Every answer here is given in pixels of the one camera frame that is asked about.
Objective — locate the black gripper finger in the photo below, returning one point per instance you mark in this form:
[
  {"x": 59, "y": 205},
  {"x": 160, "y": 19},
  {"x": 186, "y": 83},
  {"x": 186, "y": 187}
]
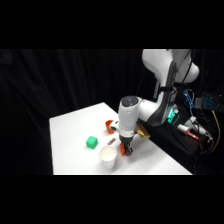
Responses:
[
  {"x": 122, "y": 150},
  {"x": 129, "y": 150}
]

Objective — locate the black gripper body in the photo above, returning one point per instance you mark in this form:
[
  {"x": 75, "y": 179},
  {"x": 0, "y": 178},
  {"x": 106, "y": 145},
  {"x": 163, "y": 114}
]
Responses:
[{"x": 126, "y": 140}]

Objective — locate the red cube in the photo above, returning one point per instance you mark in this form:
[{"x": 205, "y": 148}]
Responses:
[{"x": 122, "y": 152}]

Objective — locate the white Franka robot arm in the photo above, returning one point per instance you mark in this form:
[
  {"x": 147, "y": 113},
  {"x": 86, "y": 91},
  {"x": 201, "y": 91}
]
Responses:
[{"x": 160, "y": 66}]

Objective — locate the green cube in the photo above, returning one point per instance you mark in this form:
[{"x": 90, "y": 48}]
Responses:
[{"x": 91, "y": 142}]

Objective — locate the small brown bar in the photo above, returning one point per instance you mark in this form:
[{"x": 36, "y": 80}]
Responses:
[{"x": 111, "y": 141}]

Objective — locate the white paper cup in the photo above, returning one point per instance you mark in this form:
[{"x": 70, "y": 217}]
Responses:
[{"x": 108, "y": 157}]

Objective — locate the orange plastic cup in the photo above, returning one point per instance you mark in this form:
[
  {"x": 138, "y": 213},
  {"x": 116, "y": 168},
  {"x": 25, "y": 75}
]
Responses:
[{"x": 109, "y": 127}]

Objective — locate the black robot stand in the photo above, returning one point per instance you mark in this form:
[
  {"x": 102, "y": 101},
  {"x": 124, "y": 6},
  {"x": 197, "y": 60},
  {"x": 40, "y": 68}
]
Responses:
[{"x": 170, "y": 138}]

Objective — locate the green lit control box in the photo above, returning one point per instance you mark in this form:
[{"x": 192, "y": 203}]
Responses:
[{"x": 173, "y": 116}]

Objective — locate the white cylinder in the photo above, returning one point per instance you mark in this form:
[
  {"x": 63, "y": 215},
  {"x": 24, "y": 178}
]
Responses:
[{"x": 182, "y": 128}]

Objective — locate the red marker pen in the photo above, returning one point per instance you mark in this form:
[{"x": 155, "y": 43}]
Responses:
[{"x": 193, "y": 135}]

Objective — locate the blue lit keyboard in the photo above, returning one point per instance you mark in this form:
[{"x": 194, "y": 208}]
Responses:
[{"x": 210, "y": 101}]

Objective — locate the black curtain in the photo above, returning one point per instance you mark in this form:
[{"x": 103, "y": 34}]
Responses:
[{"x": 33, "y": 100}]

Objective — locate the tan wrist camera mount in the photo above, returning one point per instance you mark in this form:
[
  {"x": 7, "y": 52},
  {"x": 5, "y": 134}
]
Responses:
[{"x": 143, "y": 131}]

